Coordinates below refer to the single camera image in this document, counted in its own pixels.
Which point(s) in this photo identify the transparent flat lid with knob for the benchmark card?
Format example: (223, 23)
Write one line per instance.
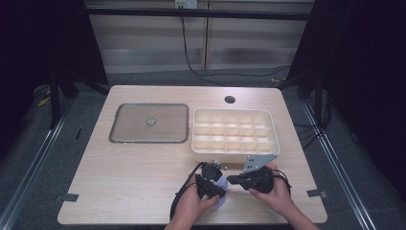
(134, 127)

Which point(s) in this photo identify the person's left hand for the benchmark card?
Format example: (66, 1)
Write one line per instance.
(191, 207)

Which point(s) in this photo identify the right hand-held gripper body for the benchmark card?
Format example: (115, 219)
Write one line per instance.
(258, 180)

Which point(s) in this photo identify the white wall socket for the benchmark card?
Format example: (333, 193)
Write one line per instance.
(185, 4)

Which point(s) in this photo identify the metal floor rail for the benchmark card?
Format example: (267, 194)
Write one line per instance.
(338, 172)
(28, 179)

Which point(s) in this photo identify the grey tape piece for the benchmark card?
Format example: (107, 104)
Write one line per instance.
(317, 193)
(67, 198)

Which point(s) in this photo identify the black metal stand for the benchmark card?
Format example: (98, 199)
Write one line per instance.
(55, 102)

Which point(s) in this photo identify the person's right hand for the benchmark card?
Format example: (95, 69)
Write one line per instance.
(281, 195)

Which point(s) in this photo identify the black horizontal bar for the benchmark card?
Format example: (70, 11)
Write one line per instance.
(143, 12)

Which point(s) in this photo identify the cream divided storage box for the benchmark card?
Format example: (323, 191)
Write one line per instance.
(204, 156)

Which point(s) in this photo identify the light purple cloth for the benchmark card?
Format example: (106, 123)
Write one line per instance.
(222, 183)

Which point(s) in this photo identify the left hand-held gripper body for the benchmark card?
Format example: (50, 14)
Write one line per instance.
(209, 174)

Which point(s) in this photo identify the black curtain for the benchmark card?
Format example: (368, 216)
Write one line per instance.
(38, 48)
(360, 80)

